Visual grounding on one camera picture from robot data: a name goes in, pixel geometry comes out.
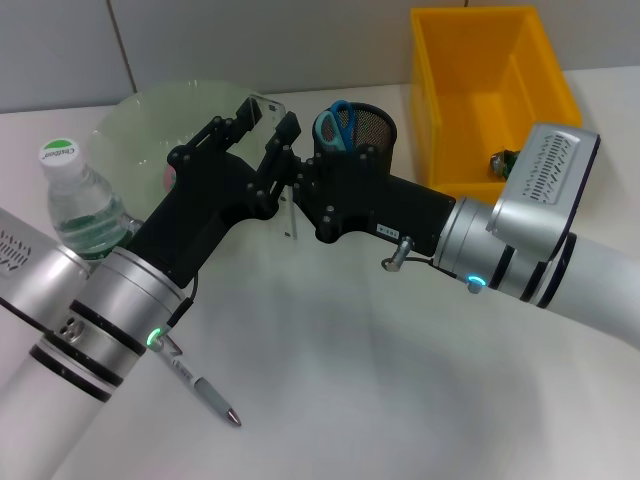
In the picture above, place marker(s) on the pink toy peach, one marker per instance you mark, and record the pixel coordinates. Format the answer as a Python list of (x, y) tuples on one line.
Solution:
[(170, 179)]

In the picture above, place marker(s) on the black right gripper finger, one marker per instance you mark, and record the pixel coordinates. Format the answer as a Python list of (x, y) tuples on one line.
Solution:
[(306, 202), (307, 167)]

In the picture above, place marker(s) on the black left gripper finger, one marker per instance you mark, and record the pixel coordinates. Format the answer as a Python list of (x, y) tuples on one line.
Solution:
[(280, 150), (220, 127)]

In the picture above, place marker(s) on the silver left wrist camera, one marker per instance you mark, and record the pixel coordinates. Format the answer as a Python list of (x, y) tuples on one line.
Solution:
[(30, 270)]

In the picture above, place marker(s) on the green plastic wrapper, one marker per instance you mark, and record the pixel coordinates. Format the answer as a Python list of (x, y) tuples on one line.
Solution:
[(502, 165)]

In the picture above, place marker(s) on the black mesh pen holder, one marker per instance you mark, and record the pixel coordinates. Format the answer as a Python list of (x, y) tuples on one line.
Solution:
[(377, 130)]

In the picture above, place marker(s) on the grey silver pen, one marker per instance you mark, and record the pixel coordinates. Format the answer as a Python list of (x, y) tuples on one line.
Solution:
[(210, 395)]

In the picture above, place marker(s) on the transparent plastic ruler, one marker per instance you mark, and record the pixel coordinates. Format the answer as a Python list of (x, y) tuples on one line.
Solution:
[(291, 220)]

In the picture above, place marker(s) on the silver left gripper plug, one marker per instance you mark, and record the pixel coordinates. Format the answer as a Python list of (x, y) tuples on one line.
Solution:
[(132, 225)]

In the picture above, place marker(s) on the clear water bottle green label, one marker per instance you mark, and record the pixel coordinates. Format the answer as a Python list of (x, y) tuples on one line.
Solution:
[(75, 200)]

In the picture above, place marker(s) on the yellow plastic bin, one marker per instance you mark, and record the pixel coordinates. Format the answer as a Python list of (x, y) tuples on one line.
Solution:
[(465, 75)]

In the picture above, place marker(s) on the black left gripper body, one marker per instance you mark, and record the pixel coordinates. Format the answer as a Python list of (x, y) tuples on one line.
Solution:
[(200, 210)]

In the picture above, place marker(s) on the translucent green wavy fruit plate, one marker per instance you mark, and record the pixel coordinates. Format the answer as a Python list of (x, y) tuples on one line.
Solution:
[(150, 120)]

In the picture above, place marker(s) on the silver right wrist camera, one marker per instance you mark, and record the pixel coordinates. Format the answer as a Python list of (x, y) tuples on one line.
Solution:
[(545, 190)]

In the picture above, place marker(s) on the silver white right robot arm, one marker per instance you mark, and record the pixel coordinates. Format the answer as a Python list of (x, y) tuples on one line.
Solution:
[(475, 240)]

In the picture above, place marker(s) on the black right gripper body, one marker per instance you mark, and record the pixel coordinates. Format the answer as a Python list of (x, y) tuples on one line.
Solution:
[(380, 200)]

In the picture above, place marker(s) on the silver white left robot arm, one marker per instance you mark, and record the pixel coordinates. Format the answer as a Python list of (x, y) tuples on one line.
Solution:
[(100, 320)]

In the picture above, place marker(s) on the blue scissors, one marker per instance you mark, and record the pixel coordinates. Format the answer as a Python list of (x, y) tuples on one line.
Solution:
[(342, 125)]

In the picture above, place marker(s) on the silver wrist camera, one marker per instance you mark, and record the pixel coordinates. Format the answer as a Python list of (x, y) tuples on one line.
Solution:
[(545, 190), (30, 270)]

